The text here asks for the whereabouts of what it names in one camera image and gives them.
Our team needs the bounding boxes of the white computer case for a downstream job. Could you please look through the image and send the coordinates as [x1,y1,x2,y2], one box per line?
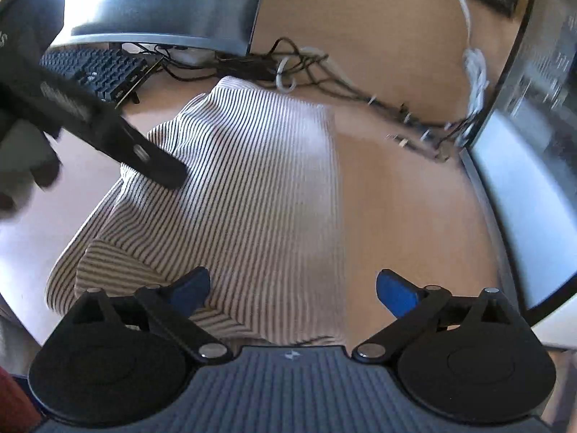
[457,0,577,353]

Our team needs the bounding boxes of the black computer monitor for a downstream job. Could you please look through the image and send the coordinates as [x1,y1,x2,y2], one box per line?
[49,0,271,57]

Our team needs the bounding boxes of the person's left hand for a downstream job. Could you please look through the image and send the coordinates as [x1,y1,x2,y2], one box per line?
[0,117,61,224]

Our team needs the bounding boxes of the bundle of black cables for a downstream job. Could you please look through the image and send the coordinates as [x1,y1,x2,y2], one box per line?
[122,38,479,163]

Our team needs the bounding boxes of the white power cable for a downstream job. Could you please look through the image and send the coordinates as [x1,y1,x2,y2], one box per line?
[444,0,492,120]

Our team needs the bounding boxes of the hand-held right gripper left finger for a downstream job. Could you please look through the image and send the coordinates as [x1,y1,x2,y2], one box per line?
[67,267,233,365]

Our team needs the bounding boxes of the striped white garment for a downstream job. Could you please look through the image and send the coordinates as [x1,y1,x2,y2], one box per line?
[45,76,350,348]

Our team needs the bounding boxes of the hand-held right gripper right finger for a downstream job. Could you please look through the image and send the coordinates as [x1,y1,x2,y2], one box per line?
[352,268,519,364]

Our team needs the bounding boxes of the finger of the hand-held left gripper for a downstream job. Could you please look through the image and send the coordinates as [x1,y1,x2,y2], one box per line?
[97,117,189,189]

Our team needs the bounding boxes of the black keyboard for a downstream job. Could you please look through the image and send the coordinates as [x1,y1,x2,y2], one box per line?
[40,47,163,109]

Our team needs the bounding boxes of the black power adapter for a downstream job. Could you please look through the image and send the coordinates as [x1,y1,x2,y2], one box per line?
[216,54,277,83]

